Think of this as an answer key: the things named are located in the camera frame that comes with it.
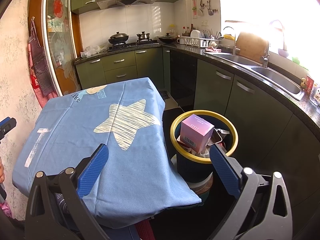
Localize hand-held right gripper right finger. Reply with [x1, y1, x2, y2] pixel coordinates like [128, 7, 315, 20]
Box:
[210, 144, 293, 240]

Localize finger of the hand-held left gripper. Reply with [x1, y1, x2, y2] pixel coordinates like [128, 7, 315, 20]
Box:
[0, 117, 17, 141]

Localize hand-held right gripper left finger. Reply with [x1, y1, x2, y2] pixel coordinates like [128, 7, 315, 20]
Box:
[24, 144, 109, 240]

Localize yellow-rimmed dark trash bin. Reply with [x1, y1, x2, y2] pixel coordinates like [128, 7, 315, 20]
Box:
[170, 109, 238, 183]

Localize pink purple cardboard box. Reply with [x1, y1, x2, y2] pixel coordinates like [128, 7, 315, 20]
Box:
[180, 114, 215, 153]

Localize blue star-print tablecloth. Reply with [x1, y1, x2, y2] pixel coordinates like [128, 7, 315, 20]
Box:
[12, 77, 202, 229]

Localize green sink cabinets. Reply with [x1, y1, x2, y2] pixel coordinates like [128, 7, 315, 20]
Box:
[194, 59, 320, 205]

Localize purple checked apron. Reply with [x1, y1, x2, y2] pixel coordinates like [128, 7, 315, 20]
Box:
[28, 17, 57, 96]

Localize frosted glass sliding door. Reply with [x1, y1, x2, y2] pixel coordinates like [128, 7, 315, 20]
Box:
[41, 0, 83, 96]

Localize black dishwasher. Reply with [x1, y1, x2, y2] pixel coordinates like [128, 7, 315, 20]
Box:
[169, 49, 198, 106]

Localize steel double sink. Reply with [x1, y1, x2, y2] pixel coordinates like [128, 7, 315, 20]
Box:
[204, 52, 306, 101]

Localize green drawer cabinets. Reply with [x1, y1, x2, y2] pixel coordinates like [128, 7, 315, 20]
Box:
[75, 47, 171, 90]

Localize clear plastic bags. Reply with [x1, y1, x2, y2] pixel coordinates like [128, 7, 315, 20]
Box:
[84, 44, 109, 57]

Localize glass jar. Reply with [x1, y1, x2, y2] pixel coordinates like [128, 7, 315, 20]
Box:
[310, 82, 320, 106]

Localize red card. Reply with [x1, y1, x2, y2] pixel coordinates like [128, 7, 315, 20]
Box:
[306, 75, 315, 95]

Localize tall steel faucet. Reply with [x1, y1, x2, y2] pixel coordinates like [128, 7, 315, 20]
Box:
[260, 19, 286, 68]

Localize wooden cutting board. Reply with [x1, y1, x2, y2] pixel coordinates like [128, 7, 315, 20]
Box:
[236, 31, 270, 58]

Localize white dish rack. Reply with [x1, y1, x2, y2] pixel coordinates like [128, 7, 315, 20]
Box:
[180, 36, 221, 48]

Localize gas stove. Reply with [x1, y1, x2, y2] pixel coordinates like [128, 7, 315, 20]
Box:
[107, 40, 161, 51]

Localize black lidded wok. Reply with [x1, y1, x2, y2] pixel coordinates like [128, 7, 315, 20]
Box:
[108, 32, 129, 46]

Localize dark kettle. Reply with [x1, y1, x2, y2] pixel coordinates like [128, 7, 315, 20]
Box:
[136, 32, 152, 42]

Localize group of seasoning bottles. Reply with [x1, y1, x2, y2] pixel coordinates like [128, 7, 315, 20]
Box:
[181, 24, 195, 37]

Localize rack of hanging utensils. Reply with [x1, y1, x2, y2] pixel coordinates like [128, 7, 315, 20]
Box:
[191, 0, 218, 18]

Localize steel range hood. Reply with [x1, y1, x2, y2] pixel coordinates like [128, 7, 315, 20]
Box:
[96, 0, 166, 11]

